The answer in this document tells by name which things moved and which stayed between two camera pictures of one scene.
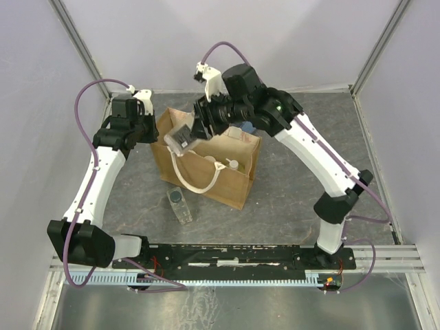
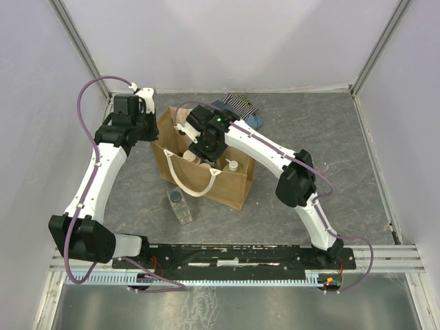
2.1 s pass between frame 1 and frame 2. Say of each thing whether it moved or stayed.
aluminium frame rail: stayed
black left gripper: stayed
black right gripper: moved
